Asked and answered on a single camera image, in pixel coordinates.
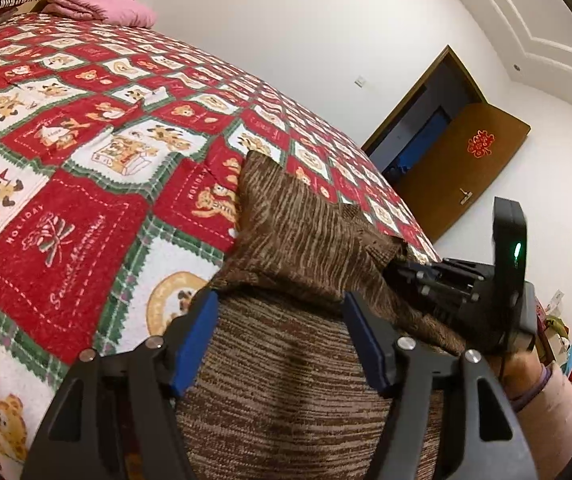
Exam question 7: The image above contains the red bear printed blanket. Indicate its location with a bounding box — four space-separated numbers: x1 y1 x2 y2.
0 10 441 480

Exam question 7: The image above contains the pink folded blanket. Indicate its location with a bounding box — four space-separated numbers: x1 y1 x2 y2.
46 0 157 29

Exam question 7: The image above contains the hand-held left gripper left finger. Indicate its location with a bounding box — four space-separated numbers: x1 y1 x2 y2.
20 290 219 480

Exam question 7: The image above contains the brown knitted sweater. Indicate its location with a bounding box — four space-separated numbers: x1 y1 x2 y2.
175 150 466 480

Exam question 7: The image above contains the brown door frame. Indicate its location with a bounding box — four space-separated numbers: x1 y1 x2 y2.
361 45 489 187

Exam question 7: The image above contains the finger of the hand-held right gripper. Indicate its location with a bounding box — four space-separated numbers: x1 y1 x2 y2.
383 258 472 288
408 282 466 333

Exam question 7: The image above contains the person's right forearm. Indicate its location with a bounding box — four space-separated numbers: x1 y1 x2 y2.
498 350 572 480

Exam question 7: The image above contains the brown wooden door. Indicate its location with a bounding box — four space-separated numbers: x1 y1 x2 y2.
400 102 532 244

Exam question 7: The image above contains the red paper door decoration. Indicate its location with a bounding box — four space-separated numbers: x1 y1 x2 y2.
468 130 498 159

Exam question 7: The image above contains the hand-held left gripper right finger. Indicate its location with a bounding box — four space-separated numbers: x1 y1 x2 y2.
343 291 539 480

